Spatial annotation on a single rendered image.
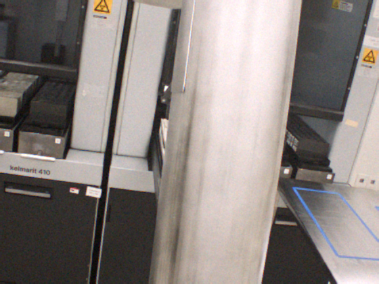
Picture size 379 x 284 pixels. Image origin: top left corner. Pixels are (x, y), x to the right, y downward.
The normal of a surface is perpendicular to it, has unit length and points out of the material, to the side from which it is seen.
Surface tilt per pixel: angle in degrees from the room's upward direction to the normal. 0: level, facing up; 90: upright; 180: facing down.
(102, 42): 90
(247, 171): 76
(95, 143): 90
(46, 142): 90
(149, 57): 90
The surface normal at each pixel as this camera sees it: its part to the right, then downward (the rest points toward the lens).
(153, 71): 0.11, 0.33
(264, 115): 0.51, 0.14
